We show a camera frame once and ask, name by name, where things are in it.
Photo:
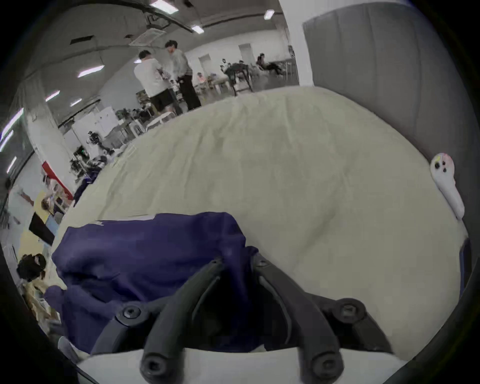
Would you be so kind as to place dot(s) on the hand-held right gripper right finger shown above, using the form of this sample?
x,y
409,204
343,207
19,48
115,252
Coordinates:
x,y
300,311

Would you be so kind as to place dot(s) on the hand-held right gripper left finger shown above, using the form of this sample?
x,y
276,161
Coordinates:
x,y
176,311

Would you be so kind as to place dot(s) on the dark blue shirt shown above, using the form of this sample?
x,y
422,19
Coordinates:
x,y
150,270

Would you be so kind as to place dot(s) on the white hand controller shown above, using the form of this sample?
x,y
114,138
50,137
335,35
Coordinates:
x,y
447,182

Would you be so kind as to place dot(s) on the group of people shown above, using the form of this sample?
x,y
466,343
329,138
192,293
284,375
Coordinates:
x,y
243,69

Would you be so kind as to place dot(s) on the grey padded headboard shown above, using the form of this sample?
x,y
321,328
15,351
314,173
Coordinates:
x,y
390,75

